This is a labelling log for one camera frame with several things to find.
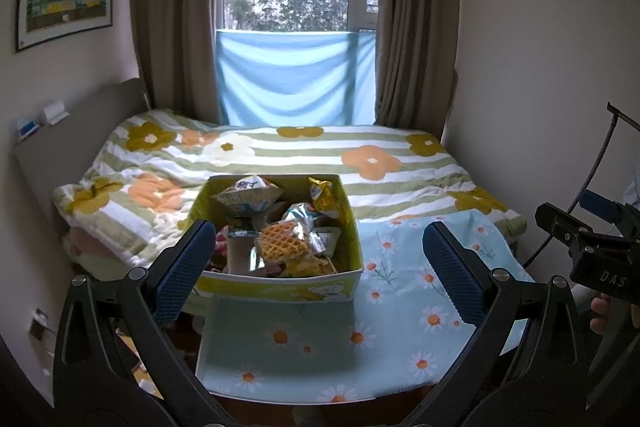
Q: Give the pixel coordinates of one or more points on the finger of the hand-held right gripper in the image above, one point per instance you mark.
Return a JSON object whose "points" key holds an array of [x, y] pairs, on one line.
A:
{"points": [[560, 227], [605, 204]]}

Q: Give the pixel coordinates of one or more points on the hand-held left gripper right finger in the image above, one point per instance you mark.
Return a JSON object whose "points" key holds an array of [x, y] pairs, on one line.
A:
{"points": [[455, 277]]}

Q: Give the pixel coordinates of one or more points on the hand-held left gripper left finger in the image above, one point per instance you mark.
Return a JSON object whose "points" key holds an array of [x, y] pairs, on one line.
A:
{"points": [[182, 272]]}

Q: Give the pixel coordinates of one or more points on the silver snack packet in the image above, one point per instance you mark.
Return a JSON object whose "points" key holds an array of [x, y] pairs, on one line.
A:
{"points": [[241, 253]]}

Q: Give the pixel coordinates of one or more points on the green cardboard box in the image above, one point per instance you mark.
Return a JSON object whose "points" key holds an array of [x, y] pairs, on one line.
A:
{"points": [[280, 289]]}

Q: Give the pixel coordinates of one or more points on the cream blue snack packet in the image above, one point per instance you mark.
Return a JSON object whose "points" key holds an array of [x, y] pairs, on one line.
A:
{"points": [[247, 197]]}

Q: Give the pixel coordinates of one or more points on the clear waffle packet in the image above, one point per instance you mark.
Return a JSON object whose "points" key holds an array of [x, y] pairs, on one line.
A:
{"points": [[282, 242]]}

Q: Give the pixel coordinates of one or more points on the yellow chips packet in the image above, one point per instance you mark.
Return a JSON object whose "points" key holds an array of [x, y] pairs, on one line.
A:
{"points": [[306, 268]]}

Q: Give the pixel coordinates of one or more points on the colourful blue white packet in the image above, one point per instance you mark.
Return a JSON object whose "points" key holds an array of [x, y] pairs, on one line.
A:
{"points": [[300, 213]]}

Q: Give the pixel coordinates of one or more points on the plain white snack packet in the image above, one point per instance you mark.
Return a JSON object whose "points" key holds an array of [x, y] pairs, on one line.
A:
{"points": [[326, 241]]}

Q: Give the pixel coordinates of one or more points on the gold snack packet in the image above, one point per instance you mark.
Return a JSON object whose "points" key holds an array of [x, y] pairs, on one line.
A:
{"points": [[325, 196]]}

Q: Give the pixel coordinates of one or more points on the person's right hand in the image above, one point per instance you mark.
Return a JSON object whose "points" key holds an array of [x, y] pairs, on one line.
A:
{"points": [[600, 314]]}

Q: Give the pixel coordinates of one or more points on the white hanging clothes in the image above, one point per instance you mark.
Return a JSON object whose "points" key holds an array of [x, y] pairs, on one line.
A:
{"points": [[635, 187]]}

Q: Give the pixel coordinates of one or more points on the pink bedding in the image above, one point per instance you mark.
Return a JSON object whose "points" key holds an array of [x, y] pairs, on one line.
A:
{"points": [[92, 252]]}

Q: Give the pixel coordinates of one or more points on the blue daisy cloth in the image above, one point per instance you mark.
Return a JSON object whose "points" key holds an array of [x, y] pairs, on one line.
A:
{"points": [[310, 342]]}

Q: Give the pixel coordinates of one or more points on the striped flower blanket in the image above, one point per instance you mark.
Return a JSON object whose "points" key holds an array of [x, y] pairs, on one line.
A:
{"points": [[310, 157]]}

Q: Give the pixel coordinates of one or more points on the grey bed headboard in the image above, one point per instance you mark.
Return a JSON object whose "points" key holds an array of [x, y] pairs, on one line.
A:
{"points": [[75, 127]]}

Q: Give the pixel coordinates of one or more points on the white holder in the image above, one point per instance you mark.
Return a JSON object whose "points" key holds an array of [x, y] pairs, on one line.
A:
{"points": [[54, 113]]}

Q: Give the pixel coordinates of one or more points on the small blue box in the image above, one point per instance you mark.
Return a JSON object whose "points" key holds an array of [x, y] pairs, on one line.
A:
{"points": [[27, 127]]}

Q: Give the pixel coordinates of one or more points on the light blue window cloth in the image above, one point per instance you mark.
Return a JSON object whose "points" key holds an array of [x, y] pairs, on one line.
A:
{"points": [[295, 77]]}

